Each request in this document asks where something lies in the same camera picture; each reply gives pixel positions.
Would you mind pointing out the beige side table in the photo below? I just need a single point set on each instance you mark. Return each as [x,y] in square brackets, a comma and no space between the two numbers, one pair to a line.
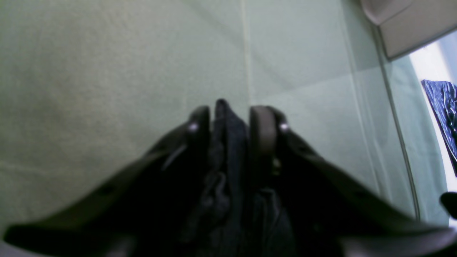
[407,25]

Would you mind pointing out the black t-shirt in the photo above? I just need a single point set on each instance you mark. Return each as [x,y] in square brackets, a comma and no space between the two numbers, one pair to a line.
[226,222]

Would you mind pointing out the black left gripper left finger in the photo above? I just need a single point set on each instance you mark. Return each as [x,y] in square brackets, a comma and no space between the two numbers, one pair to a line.
[132,213]

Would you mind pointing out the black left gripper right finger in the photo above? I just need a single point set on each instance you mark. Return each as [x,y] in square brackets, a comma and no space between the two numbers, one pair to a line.
[332,214]

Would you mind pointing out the light green table cloth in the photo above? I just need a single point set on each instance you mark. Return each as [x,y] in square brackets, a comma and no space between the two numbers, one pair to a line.
[87,86]

